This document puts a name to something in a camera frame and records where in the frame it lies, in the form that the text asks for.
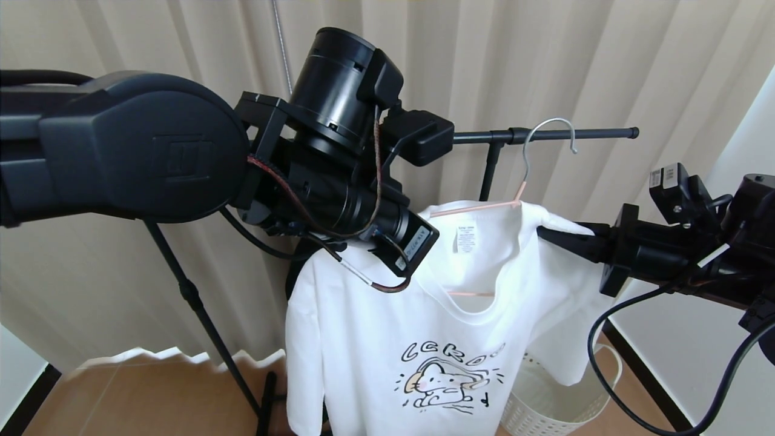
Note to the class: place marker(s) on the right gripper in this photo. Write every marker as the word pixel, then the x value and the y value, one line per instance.
pixel 648 254

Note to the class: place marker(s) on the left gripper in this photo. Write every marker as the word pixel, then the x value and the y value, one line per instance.
pixel 387 233

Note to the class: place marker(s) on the white printed t-shirt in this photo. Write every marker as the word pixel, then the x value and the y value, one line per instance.
pixel 424 339

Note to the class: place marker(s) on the pink clothes hanger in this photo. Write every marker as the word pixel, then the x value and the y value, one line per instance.
pixel 525 163

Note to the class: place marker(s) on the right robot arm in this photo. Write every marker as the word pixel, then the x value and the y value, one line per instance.
pixel 745 242

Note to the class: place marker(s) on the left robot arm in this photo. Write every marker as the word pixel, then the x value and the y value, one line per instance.
pixel 151 145

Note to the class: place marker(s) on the black clothes rack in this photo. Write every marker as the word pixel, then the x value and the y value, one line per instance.
pixel 545 134

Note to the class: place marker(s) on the white laundry basket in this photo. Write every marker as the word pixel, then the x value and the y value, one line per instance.
pixel 557 406

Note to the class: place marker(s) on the beige curtain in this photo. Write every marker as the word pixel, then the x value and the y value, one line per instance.
pixel 605 60

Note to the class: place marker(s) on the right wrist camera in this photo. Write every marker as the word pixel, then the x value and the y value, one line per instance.
pixel 678 194

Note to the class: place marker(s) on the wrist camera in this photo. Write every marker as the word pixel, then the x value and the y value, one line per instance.
pixel 678 194
pixel 418 136

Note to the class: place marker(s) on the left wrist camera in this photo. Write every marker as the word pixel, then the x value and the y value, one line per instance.
pixel 418 136

